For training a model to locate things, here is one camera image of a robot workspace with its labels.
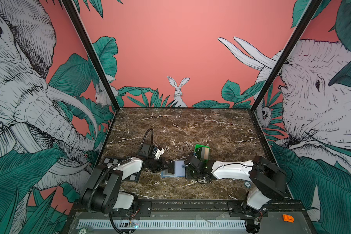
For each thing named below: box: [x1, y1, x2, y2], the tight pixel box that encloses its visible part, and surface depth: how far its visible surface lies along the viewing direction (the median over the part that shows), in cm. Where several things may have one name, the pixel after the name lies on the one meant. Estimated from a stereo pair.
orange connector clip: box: [282, 214, 295, 224], surface depth 72 cm
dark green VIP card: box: [167, 160, 175, 175], surface depth 88 cm
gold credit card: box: [203, 147, 210, 160], surface depth 93 cm
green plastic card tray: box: [194, 143, 211, 163], surface depth 94 cm
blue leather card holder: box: [160, 160, 186, 178], surface depth 87 cm
